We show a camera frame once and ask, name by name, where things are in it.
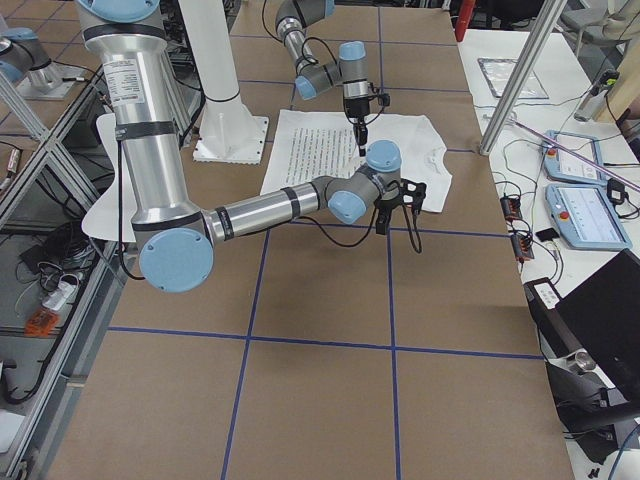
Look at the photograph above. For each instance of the black laptop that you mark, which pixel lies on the black laptop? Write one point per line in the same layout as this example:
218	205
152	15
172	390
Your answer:
601	315

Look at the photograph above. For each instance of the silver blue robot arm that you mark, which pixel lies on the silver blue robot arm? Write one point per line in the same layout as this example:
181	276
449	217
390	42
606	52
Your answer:
175	237
325	65

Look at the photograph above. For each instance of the aluminium frame post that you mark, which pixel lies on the aluminium frame post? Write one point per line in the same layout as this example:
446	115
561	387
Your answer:
536	41

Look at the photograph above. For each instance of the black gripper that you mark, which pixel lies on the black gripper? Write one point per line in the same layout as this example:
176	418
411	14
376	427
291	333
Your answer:
356	108
386	205

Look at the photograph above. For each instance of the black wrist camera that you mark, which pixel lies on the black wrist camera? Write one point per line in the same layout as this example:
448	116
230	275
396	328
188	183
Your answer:
414	194
382	99

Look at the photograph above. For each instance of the reacher grabber stick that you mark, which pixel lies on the reacher grabber stick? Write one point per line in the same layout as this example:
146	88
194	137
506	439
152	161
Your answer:
511	120

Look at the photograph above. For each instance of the blue teach pendant near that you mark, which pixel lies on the blue teach pendant near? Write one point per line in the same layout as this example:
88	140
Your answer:
584	217

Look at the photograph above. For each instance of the orange black adapter box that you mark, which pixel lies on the orange black adapter box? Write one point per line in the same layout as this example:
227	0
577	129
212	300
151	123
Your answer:
521	245
511	208

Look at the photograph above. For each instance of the red cylinder object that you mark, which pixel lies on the red cylinder object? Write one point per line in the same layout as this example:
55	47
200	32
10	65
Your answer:
465	13

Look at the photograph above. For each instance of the blue teach pendant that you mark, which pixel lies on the blue teach pendant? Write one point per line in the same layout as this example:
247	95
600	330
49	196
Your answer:
562	166
584	217

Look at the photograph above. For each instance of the blue teach pendant far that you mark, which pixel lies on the blue teach pendant far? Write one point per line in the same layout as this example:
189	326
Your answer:
562	166

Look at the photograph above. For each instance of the white long-sleeve printed shirt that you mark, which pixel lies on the white long-sleeve printed shirt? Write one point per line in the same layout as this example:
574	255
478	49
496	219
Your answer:
312	144

